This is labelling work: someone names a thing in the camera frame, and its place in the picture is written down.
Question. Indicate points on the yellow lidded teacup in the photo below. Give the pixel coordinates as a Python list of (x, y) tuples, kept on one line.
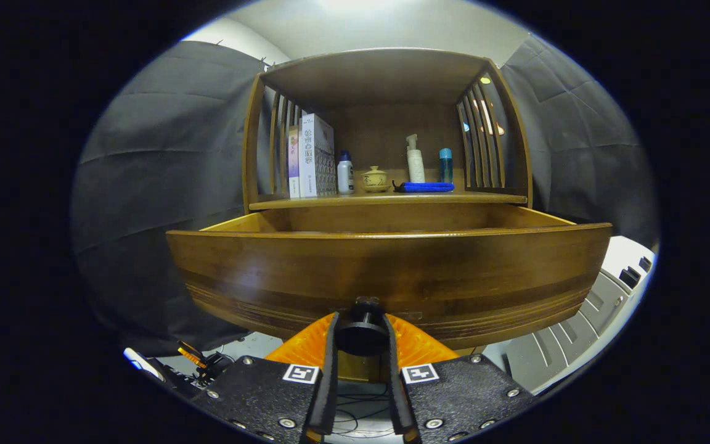
[(375, 179)]

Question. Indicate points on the white and blue device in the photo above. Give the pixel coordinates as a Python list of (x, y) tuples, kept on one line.
[(142, 364)]

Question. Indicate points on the blue folded cloth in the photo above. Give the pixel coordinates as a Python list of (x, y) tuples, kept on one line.
[(426, 187)]

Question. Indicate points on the thick white book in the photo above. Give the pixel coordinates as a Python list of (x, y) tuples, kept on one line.
[(317, 154)]

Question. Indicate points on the orange and black tool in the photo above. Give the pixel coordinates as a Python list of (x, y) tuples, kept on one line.
[(198, 359)]

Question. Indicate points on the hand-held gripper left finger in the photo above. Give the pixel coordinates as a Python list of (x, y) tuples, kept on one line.
[(329, 382)]

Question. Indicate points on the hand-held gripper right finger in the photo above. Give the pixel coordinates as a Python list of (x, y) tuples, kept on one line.
[(394, 382)]

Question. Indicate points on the white pump bottle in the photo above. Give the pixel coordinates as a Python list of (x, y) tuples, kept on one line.
[(416, 165)]

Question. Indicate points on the brown wooden drawer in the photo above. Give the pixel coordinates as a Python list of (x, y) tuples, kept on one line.
[(392, 271)]

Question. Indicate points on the blue glass bottle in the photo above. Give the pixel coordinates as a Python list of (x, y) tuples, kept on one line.
[(446, 168)]

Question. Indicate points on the white bottle with blue cap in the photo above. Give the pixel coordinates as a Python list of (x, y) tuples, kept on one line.
[(346, 177)]

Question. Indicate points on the brown wooden cabinet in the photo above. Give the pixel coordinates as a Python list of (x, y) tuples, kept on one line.
[(379, 74)]

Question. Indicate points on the white plastic drawer unit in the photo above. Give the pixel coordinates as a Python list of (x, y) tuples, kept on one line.
[(571, 339)]

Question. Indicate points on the wooden countertop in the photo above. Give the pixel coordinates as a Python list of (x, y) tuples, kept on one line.
[(392, 200)]

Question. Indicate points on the thin purple book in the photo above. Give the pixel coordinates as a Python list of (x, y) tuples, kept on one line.
[(294, 163)]

